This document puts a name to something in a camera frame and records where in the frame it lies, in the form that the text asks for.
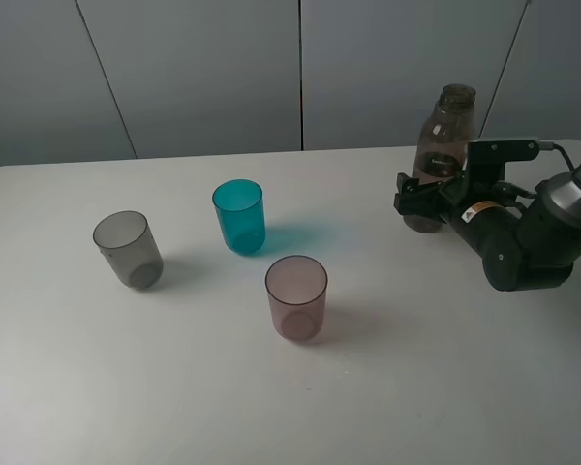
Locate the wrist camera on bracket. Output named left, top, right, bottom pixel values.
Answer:
left=462, top=139, right=539, bottom=212

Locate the smoky transparent water bottle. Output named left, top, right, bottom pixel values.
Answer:
left=403, top=83, right=478, bottom=234

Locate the black cable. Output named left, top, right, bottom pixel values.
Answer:
left=536, top=140, right=577, bottom=173

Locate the teal transparent plastic cup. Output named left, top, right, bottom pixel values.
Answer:
left=212, top=179, right=265, bottom=255

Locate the pink transparent plastic cup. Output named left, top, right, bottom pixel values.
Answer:
left=264, top=255, right=328, bottom=343

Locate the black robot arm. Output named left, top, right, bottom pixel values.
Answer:
left=393, top=139, right=581, bottom=292

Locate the grey transparent plastic cup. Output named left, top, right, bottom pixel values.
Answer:
left=93, top=210, right=164, bottom=290

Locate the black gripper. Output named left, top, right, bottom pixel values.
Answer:
left=394, top=172, right=518, bottom=256

